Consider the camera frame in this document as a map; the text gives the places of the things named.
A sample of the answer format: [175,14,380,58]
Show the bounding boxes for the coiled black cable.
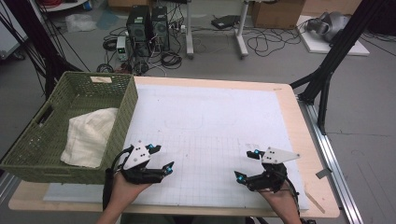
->
[160,50,184,70]

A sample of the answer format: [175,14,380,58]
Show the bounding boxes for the thin wooden stick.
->
[304,189,327,215]

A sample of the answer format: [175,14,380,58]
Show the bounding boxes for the person's dark clothing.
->
[120,213,250,224]

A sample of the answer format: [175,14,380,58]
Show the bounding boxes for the white power supply unit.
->
[116,35,129,63]

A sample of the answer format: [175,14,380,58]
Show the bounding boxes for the grey headset device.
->
[304,11,351,43]

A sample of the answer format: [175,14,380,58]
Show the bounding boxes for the black flat device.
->
[210,14,241,31]

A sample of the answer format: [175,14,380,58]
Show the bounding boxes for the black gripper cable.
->
[102,145,134,211]
[281,172,303,218]

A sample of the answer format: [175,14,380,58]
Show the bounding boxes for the clear plastic bag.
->
[64,12,98,34]

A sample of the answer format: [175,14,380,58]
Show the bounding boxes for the teal floor sheet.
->
[95,8,120,31]

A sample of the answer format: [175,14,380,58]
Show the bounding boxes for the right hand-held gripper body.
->
[246,147,302,193]

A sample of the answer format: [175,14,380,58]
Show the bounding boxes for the grey tape piece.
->
[315,167,333,180]

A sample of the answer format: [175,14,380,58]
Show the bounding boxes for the slim black computer tower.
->
[150,5,171,52]

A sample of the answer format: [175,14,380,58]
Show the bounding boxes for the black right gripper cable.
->
[281,172,303,218]

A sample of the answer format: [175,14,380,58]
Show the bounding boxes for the white floor board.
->
[295,15,371,57]

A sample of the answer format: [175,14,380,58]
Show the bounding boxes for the white metal stand leg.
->
[185,0,196,60]
[234,0,250,60]

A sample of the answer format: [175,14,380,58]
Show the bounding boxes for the person's right hand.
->
[259,186,299,219]

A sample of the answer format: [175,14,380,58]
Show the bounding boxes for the aluminium rail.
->
[297,96,365,224]

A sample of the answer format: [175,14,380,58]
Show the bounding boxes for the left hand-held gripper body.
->
[120,140,166,185]

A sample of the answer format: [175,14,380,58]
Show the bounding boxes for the brown cardboard box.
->
[251,0,307,30]

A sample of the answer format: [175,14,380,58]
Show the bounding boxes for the white grid mat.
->
[43,83,310,211]

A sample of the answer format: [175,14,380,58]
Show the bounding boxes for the person's left hand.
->
[106,172,153,212]

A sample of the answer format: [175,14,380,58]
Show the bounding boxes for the large black computer tower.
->
[125,5,153,58]

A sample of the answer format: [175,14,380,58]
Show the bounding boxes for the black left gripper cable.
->
[102,145,134,211]

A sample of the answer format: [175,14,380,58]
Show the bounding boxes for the green woven basket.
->
[0,71,139,185]

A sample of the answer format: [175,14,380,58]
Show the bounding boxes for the loose black floor cables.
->
[246,26,303,58]

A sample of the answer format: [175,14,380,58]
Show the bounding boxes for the small black cable coil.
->
[96,63,115,75]

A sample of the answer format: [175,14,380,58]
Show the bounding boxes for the cream printed cloth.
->
[60,107,120,169]

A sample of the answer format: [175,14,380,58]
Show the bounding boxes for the black metal frame stand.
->
[0,0,92,101]
[289,0,389,136]

